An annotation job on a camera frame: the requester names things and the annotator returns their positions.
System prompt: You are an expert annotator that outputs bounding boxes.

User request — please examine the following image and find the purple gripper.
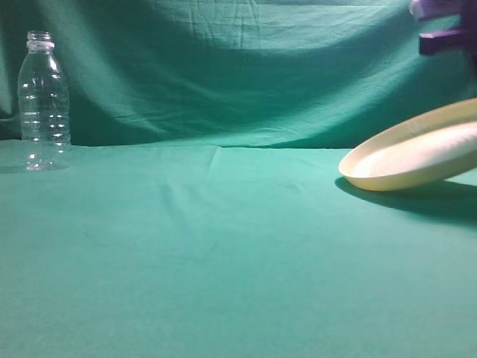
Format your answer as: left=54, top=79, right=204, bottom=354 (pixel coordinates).
left=409, top=0, right=476, bottom=65

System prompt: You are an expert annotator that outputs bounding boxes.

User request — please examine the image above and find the cream plastic plate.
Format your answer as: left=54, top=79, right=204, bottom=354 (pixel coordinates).
left=338, top=98, right=476, bottom=191

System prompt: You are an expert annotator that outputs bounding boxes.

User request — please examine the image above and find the green cloth backdrop and tablecloth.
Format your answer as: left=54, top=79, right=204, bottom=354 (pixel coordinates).
left=1, top=1, right=476, bottom=357

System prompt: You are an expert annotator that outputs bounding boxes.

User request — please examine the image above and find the clear empty plastic bottle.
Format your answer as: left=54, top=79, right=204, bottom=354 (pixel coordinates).
left=17, top=31, right=72, bottom=171

